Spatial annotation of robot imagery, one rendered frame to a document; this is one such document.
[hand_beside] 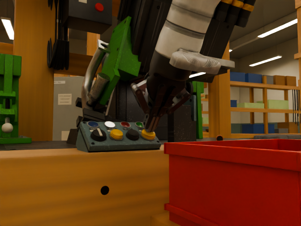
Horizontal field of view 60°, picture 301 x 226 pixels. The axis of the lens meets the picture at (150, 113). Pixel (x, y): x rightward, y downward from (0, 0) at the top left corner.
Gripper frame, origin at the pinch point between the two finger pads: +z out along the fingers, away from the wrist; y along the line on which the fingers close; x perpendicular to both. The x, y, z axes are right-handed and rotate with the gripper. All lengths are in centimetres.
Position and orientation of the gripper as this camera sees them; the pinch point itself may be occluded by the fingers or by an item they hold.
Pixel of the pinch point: (150, 122)
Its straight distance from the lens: 52.0
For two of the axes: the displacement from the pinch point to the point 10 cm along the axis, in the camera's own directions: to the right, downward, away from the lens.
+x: 4.1, 5.3, -7.4
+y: -8.6, -0.4, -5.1
